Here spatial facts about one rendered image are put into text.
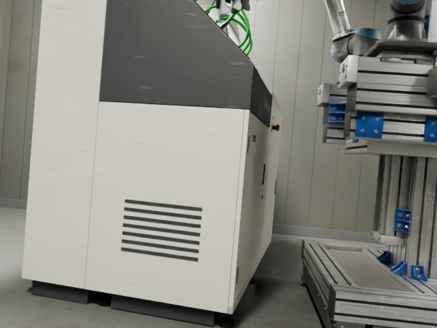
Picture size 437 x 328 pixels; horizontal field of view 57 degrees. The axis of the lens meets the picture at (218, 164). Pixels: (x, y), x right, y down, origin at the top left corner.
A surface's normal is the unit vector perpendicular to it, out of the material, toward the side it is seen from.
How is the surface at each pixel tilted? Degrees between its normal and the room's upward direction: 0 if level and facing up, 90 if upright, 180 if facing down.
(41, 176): 90
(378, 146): 90
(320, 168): 90
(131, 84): 90
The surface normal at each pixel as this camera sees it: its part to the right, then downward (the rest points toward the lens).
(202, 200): -0.22, 0.00
